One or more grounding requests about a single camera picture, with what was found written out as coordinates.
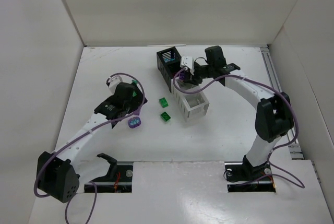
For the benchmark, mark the green sloped lego brick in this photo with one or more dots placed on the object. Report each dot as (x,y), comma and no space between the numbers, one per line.
(135,83)

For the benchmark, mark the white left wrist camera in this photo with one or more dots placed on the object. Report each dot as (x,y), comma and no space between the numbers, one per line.
(113,81)

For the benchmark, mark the white slotted container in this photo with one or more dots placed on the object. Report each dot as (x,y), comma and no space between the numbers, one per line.
(192,106)

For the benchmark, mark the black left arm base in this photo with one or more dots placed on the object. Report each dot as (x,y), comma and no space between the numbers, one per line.
(117,181)

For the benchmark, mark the black slotted container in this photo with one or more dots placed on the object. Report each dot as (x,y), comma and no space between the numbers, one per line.
(168,63)

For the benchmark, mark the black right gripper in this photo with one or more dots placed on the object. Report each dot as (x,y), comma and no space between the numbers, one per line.
(193,77)

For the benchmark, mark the purple curved lego brick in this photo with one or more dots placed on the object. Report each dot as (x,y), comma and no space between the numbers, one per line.
(138,111)

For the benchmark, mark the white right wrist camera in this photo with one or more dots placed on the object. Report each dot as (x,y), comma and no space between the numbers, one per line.
(187,63)

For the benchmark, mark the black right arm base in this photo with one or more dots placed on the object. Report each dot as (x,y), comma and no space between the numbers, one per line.
(241,178)

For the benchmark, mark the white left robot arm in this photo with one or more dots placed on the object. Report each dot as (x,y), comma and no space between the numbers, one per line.
(63,173)

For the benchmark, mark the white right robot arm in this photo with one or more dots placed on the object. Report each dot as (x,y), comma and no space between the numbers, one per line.
(273,111)

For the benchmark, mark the purple flower lego brick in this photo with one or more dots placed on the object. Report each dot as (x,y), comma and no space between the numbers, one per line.
(134,122)

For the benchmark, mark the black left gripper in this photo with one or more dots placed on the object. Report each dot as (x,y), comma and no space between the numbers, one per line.
(136,96)

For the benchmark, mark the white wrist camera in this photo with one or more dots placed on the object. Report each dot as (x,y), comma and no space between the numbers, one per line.
(187,63)
(113,81)

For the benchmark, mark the green 2x2 lego brick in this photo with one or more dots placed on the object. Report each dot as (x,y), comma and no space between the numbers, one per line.
(163,102)

